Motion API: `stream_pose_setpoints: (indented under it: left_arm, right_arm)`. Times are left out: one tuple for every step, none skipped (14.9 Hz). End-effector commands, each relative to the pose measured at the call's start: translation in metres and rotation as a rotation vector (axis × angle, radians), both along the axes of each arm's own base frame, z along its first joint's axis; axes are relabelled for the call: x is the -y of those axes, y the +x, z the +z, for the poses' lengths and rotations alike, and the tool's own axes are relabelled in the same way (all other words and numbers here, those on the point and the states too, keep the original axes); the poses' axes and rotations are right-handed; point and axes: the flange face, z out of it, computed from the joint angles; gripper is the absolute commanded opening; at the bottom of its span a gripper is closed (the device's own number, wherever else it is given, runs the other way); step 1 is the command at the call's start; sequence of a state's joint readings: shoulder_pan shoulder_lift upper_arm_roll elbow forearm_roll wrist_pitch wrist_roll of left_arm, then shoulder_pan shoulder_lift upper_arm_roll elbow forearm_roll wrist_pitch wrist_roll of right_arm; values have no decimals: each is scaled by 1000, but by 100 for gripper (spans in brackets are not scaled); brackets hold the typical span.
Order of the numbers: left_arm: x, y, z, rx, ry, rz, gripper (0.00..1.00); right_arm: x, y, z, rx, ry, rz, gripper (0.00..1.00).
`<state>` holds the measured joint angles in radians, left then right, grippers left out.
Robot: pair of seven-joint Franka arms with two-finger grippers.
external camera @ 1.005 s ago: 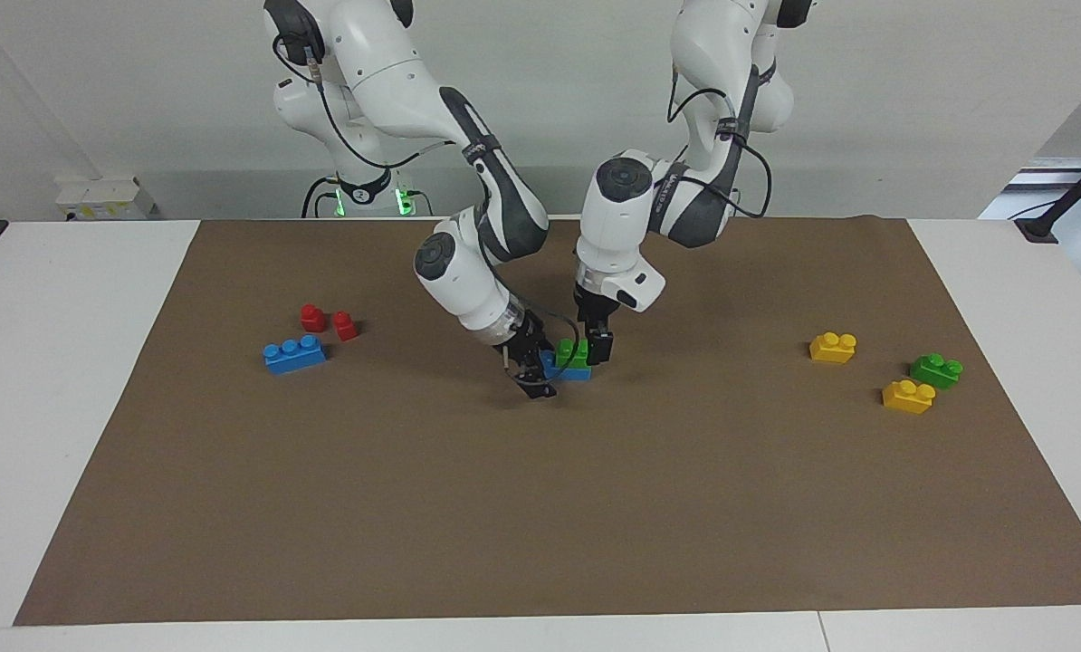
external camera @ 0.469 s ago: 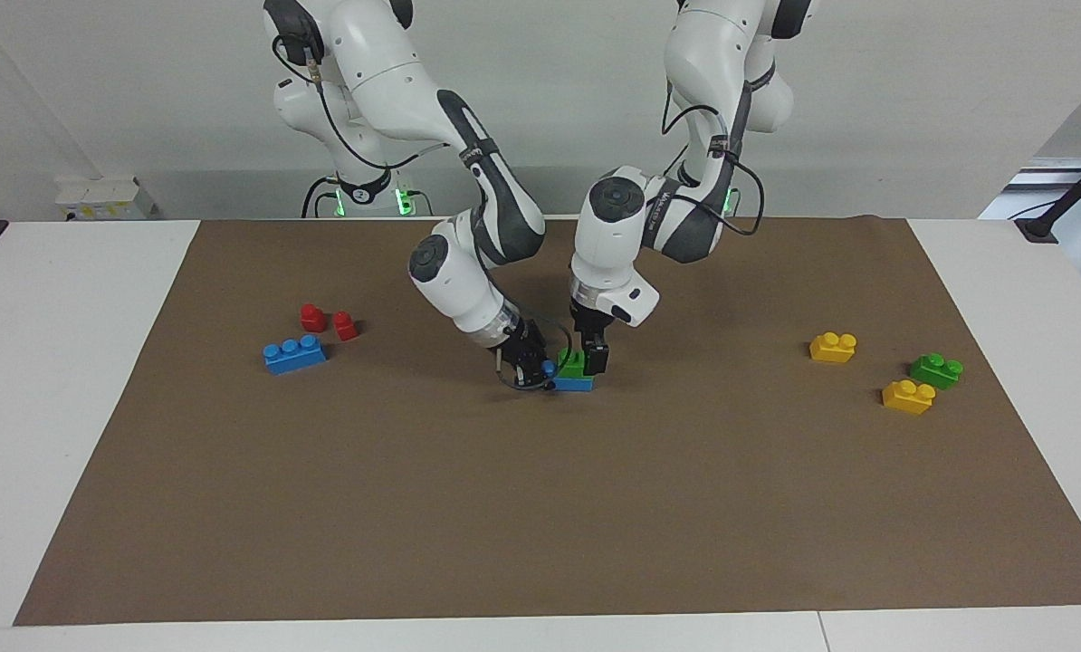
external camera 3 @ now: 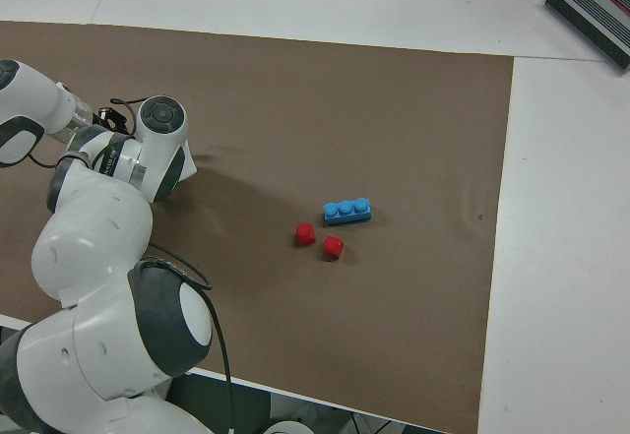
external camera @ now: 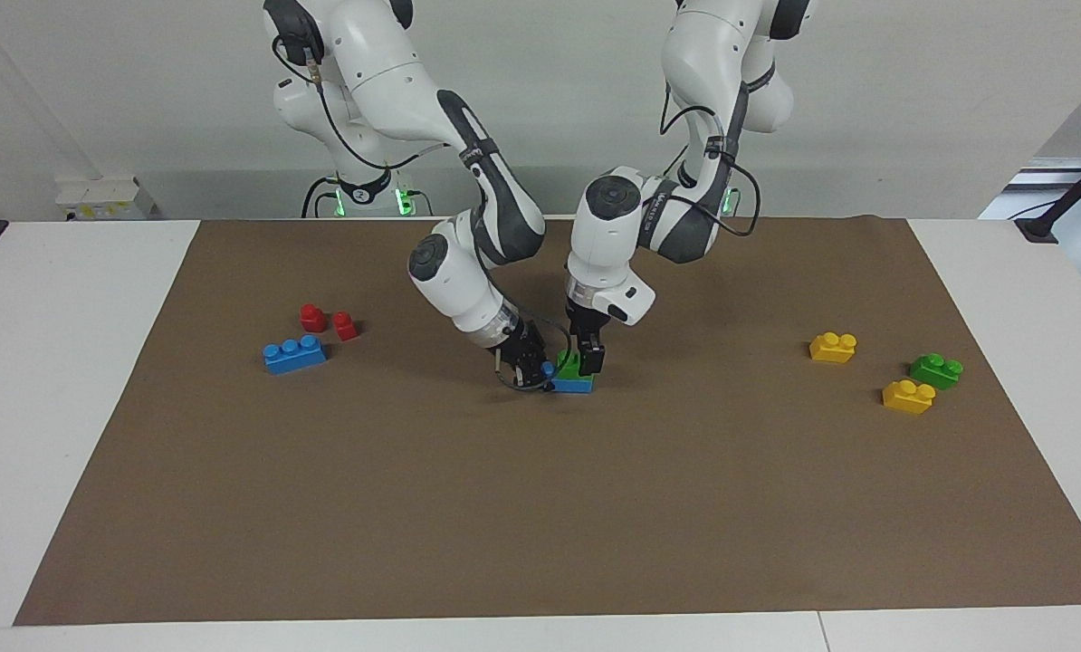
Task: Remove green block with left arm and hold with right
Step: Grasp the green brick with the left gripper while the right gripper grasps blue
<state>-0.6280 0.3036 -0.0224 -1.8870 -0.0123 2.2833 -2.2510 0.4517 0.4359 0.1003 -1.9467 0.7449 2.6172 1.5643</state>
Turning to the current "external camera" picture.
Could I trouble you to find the black right base cable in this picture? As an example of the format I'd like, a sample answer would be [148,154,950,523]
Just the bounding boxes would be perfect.
[301,176,342,219]

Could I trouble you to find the black camera stand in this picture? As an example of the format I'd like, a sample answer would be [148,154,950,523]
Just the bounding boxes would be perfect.
[1014,145,1081,244]

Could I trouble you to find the yellow two-stud toy block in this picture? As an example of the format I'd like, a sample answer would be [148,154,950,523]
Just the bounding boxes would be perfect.
[809,332,858,364]
[882,379,937,416]

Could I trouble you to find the white wall power strip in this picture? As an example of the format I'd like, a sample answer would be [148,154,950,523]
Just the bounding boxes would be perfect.
[55,177,158,224]

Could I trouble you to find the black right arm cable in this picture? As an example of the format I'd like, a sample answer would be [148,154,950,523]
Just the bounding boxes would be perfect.
[272,34,455,173]

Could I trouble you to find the brown paper table mat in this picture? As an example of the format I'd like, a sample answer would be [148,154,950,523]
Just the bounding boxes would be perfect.
[13,216,1081,628]

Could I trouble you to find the blue three-stud toy block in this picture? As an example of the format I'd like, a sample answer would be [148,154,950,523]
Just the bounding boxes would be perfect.
[263,334,329,375]
[540,361,596,395]

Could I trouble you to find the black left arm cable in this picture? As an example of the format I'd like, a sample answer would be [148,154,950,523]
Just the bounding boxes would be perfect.
[659,81,761,239]

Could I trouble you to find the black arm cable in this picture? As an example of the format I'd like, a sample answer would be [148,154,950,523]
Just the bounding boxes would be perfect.
[659,81,761,239]
[272,34,455,173]

